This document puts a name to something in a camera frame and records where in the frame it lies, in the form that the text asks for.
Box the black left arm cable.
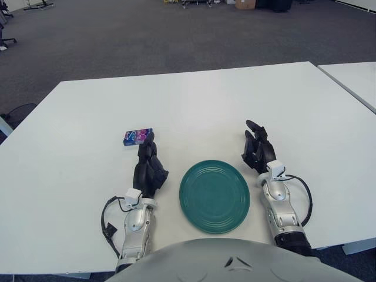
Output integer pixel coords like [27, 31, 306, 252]
[100, 196, 130, 257]

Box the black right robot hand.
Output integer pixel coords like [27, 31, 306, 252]
[241, 119, 277, 174]

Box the white table leg frame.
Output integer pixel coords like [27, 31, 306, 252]
[341, 236, 376, 256]

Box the blue purple gum pack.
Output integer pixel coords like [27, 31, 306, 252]
[123, 127, 155, 147]

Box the grey robot torso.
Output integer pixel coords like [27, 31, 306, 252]
[105, 237, 358, 282]

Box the black office chair base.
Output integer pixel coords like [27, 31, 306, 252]
[0, 28, 18, 52]

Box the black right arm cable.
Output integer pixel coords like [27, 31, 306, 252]
[283, 174, 313, 227]

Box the black cabinet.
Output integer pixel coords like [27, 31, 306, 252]
[265, 0, 293, 14]

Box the green ribbed plate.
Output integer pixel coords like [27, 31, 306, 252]
[179, 159, 251, 235]

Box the white furniture edge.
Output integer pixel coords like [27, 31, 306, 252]
[0, 114, 14, 138]

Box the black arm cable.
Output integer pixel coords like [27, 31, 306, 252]
[100, 196, 130, 257]
[283, 174, 313, 227]

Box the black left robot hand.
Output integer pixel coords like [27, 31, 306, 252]
[133, 132, 170, 199]

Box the brown cardboard box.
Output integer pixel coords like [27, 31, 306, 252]
[234, 0, 257, 10]

